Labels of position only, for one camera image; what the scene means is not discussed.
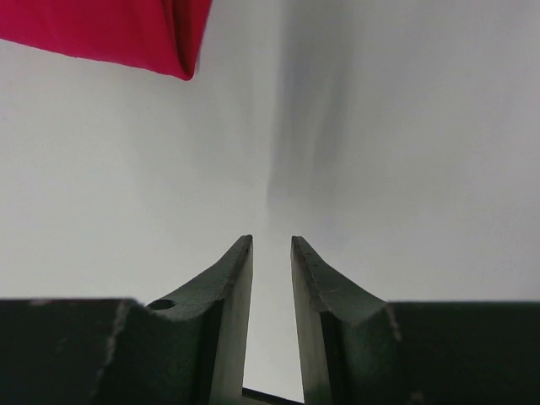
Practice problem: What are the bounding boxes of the crimson red t shirt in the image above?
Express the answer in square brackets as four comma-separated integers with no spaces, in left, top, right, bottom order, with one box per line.
[1,0,212,81]

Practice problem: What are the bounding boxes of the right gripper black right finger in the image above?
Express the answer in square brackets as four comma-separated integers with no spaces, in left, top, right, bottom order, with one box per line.
[291,236,539,404]

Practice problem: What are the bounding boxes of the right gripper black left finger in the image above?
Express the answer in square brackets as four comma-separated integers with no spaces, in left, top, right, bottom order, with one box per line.
[1,235,253,404]

